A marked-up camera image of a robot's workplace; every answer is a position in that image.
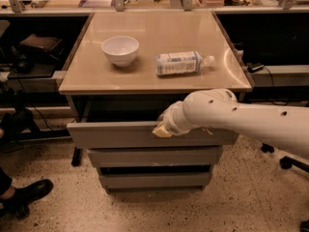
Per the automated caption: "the clear plastic water bottle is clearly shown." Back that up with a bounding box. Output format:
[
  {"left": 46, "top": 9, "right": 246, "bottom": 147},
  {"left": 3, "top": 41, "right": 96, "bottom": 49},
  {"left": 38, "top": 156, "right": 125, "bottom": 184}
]
[{"left": 155, "top": 51, "right": 215, "bottom": 76}]

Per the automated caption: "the black power adapter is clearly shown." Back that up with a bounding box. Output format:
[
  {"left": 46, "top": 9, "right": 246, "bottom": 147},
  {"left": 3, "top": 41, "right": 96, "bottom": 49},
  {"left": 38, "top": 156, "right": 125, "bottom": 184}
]
[{"left": 247, "top": 63, "right": 264, "bottom": 73}]

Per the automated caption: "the black shoe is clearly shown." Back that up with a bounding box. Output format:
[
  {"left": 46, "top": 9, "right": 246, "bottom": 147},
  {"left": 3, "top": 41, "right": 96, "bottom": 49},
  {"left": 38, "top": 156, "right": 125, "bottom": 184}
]
[{"left": 0, "top": 179, "right": 53, "bottom": 209}]

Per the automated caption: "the grey drawer cabinet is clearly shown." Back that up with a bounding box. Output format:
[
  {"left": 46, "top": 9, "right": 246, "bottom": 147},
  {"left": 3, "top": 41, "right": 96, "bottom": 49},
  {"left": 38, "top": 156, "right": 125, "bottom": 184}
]
[{"left": 58, "top": 9, "right": 254, "bottom": 192}]

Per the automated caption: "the grey top drawer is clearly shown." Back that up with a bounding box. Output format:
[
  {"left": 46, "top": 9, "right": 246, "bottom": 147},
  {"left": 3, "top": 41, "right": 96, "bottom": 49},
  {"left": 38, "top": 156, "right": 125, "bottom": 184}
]
[{"left": 68, "top": 94, "right": 238, "bottom": 149}]

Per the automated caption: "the black office chair base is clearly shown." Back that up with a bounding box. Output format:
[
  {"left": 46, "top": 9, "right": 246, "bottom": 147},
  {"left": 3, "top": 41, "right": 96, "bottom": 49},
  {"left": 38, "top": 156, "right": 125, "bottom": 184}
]
[{"left": 0, "top": 200, "right": 30, "bottom": 219}]

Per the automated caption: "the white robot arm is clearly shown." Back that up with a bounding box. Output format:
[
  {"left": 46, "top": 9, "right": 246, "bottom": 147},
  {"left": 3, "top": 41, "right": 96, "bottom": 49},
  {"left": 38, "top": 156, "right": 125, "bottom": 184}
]
[{"left": 153, "top": 89, "right": 309, "bottom": 159}]

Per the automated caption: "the grey drawer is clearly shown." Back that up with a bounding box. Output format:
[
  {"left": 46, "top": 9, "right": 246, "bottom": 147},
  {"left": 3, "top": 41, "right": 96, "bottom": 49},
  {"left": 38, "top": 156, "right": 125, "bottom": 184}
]
[
  {"left": 98, "top": 172, "right": 212, "bottom": 189},
  {"left": 68, "top": 94, "right": 238, "bottom": 149},
  {"left": 88, "top": 146, "right": 223, "bottom": 167}
]

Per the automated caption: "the black chair caster right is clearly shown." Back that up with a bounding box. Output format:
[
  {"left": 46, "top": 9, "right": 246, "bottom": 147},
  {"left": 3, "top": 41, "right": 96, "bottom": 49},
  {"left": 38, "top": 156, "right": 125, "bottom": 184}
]
[{"left": 279, "top": 157, "right": 309, "bottom": 173}]

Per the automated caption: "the grey middle drawer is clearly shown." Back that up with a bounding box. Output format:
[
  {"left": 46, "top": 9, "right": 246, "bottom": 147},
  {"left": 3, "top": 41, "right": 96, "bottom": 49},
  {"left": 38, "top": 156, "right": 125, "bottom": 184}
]
[{"left": 88, "top": 146, "right": 223, "bottom": 167}]

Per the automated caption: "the white ceramic bowl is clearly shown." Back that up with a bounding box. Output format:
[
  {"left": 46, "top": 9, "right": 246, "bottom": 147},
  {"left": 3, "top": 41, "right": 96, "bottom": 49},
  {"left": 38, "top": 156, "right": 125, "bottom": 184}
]
[{"left": 101, "top": 36, "right": 139, "bottom": 67}]

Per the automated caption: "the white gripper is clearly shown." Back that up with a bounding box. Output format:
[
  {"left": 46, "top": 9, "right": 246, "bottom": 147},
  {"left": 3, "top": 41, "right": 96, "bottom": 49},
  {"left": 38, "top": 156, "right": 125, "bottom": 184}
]
[{"left": 153, "top": 101, "right": 196, "bottom": 138}]

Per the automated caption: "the grey bottom drawer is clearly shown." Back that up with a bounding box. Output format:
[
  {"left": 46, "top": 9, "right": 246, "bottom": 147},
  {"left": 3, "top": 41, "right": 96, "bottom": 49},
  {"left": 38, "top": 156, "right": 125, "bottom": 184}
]
[{"left": 98, "top": 172, "right": 212, "bottom": 189}]

